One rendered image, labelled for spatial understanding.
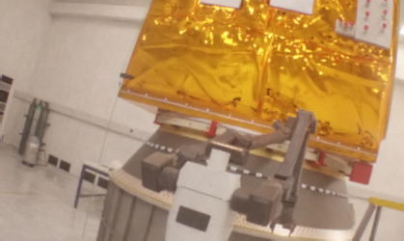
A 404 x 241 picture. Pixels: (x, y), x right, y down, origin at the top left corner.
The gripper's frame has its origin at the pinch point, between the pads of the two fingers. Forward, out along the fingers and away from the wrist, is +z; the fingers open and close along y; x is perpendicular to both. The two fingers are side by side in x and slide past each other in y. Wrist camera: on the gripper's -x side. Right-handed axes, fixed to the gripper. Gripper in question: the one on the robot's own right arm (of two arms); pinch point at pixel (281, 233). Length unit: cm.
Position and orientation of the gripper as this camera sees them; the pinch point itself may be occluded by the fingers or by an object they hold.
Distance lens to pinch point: 201.3
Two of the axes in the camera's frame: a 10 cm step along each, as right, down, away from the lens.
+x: -4.9, 3.0, -8.2
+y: -8.7, -2.1, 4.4
